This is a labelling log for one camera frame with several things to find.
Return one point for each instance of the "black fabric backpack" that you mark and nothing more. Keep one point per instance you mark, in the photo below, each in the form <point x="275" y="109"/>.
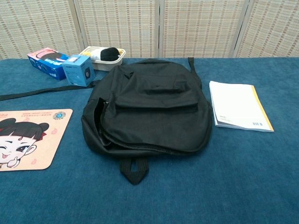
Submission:
<point x="151" y="116"/>

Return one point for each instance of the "white notebook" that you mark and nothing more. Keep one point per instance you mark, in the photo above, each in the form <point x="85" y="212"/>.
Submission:
<point x="233" y="105"/>

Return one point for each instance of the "beige plastic tray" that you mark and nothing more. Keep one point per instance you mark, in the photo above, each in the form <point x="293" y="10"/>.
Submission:
<point x="105" y="65"/>

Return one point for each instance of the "black white plush toy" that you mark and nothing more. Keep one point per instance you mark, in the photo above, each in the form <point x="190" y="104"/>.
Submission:
<point x="109" y="54"/>

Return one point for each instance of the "small light blue carton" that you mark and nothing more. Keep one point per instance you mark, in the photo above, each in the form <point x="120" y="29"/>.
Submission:
<point x="77" y="72"/>

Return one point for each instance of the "woven folding screen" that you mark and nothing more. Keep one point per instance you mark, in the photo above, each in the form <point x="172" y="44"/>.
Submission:
<point x="116" y="23"/>

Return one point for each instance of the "blue table cloth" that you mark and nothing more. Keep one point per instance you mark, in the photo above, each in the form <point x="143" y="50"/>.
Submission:
<point x="210" y="186"/>

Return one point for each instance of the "blue pink cookie box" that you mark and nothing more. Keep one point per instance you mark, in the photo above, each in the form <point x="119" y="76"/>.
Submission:
<point x="46" y="66"/>

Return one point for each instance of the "cartoon girl mouse pad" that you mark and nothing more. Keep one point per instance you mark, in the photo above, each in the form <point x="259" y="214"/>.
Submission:
<point x="35" y="140"/>

